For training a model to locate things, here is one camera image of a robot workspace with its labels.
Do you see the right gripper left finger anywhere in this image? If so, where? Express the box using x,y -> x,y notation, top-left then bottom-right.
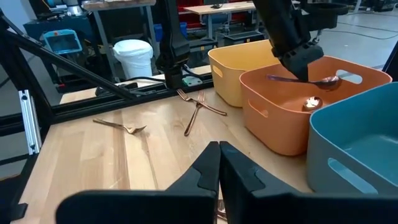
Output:
55,141 -> 221,224

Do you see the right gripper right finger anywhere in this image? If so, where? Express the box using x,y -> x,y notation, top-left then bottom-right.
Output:
219,141 -> 398,224

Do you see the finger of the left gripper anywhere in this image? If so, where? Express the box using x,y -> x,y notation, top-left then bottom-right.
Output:
294,42 -> 324,82
273,49 -> 304,80

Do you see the black floor box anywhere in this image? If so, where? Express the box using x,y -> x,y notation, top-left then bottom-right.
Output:
223,30 -> 266,47

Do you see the yellow plastic bin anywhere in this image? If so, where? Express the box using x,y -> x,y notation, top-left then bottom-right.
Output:
207,39 -> 282,108

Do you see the wooden top table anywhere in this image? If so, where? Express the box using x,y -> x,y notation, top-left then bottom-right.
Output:
81,0 -> 157,82
183,1 -> 257,41

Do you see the orange plastic bin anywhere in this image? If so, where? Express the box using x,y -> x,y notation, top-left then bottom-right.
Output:
239,55 -> 393,156

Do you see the black box yellow label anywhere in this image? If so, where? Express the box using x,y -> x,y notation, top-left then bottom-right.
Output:
188,39 -> 218,68

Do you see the teal plastic bin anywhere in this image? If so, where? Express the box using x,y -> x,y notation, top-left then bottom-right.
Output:
306,81 -> 398,195

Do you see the pale green plate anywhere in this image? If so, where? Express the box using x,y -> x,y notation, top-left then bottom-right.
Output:
182,75 -> 203,88

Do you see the blue crate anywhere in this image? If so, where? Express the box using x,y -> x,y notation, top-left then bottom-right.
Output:
154,21 -> 189,43

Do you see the silver aluminium extrusion piece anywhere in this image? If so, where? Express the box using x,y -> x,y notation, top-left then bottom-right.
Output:
17,89 -> 43,156

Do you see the white trash bin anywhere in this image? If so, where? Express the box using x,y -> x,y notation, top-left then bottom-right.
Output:
112,39 -> 154,80

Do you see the light blue screen device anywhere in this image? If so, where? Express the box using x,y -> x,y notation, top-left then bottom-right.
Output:
42,29 -> 83,56

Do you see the dark blue cabinet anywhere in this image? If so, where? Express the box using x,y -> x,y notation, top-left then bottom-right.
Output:
23,14 -> 94,78

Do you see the black aluminium table frame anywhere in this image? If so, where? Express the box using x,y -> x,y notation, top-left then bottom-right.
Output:
0,7 -> 215,224

